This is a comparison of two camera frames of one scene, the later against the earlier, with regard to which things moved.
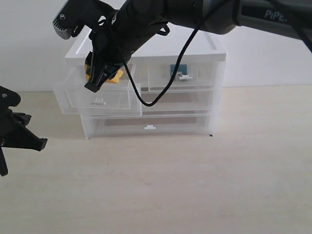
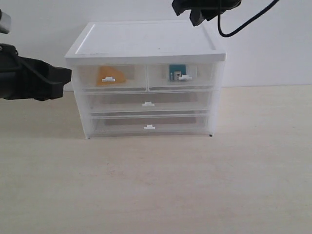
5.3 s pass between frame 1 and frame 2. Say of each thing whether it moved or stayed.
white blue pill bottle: stayed
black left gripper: moved
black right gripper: moved
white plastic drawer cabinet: stayed
